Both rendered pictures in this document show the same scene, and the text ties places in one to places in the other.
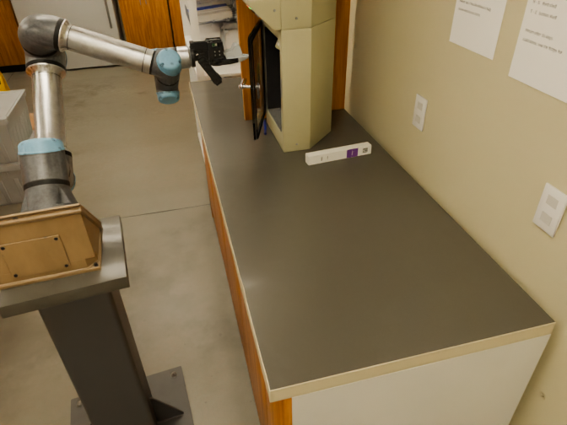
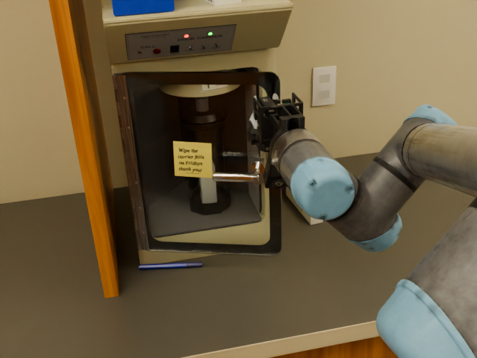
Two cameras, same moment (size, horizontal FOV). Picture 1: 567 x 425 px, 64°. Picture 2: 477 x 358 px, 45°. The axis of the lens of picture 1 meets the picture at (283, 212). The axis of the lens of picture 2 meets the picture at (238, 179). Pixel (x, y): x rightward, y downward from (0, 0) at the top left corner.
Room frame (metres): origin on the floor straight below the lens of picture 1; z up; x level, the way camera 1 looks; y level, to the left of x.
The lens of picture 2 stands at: (1.68, 1.11, 1.70)
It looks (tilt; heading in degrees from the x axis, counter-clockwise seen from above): 28 degrees down; 273
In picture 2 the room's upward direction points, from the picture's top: 3 degrees counter-clockwise
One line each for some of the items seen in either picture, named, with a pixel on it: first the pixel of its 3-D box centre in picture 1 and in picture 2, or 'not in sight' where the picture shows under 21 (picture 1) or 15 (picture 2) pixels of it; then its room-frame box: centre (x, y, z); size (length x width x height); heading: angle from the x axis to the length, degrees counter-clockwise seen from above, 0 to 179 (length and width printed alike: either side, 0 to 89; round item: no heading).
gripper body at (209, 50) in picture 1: (207, 53); (282, 131); (1.64, 0.26, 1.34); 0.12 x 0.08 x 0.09; 104
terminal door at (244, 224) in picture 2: (257, 80); (204, 170); (1.79, 0.09, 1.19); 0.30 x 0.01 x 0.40; 174
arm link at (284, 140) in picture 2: (184, 56); (296, 155); (1.62, 0.33, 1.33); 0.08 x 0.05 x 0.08; 14
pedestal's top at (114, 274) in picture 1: (67, 260); not in sight; (1.02, 0.64, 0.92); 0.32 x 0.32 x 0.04; 20
